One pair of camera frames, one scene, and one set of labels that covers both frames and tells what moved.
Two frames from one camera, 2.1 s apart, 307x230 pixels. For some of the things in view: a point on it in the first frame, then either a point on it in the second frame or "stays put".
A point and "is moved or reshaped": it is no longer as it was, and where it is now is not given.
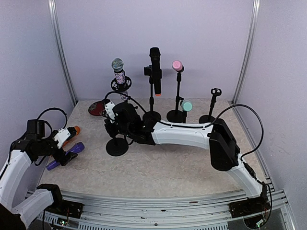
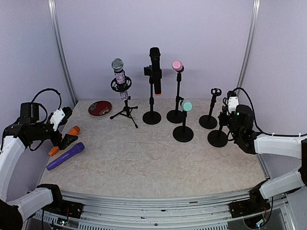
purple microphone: (77, 148) stays put
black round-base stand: (209, 119) stays put
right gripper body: (123, 129) → (222, 121)
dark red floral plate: (97, 108) stays put
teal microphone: (186, 105) stays put
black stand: (117, 146) is moved or reshaped
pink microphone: (177, 66) stays put
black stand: (177, 115) stays put
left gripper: (66, 158) → (64, 143)
